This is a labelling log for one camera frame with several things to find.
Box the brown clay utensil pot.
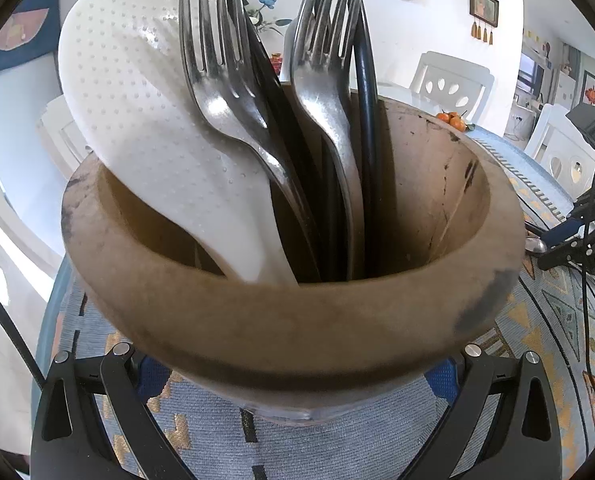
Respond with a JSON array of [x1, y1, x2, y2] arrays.
[[62, 99, 525, 424]]

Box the silver metal fork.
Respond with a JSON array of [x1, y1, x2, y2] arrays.
[[179, 0, 320, 278], [290, 0, 365, 280]]

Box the blue patterned table mat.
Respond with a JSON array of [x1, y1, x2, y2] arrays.
[[49, 128, 595, 479]]

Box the white chair right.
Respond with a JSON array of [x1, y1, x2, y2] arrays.
[[524, 104, 595, 200]]

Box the orange tangerines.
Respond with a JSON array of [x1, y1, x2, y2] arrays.
[[436, 112, 467, 132]]

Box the white dining chair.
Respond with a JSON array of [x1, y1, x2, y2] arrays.
[[410, 52, 495, 122]]

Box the small framed picture lower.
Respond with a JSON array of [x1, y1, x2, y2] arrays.
[[470, 0, 499, 27]]

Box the white chair left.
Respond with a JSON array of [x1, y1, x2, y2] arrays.
[[37, 96, 92, 180]]

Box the black chopstick left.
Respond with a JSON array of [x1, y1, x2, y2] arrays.
[[203, 0, 339, 281]]

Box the red lidded pot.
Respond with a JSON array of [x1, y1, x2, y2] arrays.
[[269, 53, 283, 76]]

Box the white dotted rice paddle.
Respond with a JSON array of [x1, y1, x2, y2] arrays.
[[58, 0, 297, 286]]

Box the blue wall hanging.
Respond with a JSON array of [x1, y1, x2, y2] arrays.
[[0, 0, 61, 72]]

